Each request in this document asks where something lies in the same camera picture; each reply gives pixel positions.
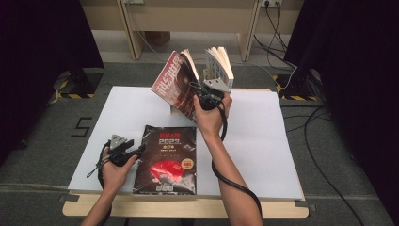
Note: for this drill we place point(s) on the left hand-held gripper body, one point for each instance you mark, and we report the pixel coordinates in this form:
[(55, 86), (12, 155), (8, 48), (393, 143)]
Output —
[(119, 155)]

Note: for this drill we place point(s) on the person's right hand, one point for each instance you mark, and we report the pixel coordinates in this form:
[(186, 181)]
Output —
[(210, 122)]

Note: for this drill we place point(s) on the striped-edge black stand base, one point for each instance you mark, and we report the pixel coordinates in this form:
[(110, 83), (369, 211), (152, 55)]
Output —
[(84, 81), (298, 88)]

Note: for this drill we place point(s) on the purple and red cover book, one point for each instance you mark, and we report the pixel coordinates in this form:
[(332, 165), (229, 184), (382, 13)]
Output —
[(172, 84)]

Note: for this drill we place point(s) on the beige expandable book rack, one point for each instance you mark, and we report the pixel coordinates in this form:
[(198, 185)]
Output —
[(174, 110)]

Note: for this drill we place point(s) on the light wooden table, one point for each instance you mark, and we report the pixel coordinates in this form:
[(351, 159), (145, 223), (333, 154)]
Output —
[(188, 208)]

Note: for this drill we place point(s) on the gray tape piece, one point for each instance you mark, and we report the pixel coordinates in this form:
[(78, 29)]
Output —
[(70, 197), (306, 205)]

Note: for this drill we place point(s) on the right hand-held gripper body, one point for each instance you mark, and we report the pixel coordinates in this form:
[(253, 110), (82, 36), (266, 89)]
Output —
[(210, 100)]

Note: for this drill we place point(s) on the white wall socket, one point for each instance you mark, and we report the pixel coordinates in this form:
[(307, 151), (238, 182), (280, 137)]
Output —
[(271, 2)]

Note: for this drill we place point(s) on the black curtain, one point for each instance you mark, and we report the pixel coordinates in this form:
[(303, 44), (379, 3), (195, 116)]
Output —
[(37, 47), (360, 62)]

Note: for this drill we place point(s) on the white board sheet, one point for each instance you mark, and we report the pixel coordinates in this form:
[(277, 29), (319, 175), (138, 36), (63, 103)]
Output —
[(131, 103)]

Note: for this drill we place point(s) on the white picture-grid cover book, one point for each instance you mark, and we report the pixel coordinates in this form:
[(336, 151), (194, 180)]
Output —
[(219, 62)]

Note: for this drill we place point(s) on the beige wooden desk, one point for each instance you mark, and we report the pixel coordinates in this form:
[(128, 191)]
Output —
[(188, 19)]

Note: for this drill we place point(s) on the dark brown cover book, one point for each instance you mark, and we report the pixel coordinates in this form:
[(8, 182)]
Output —
[(163, 147)]

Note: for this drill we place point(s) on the person's left hand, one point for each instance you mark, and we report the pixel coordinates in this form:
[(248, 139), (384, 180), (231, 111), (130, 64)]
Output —
[(116, 177)]

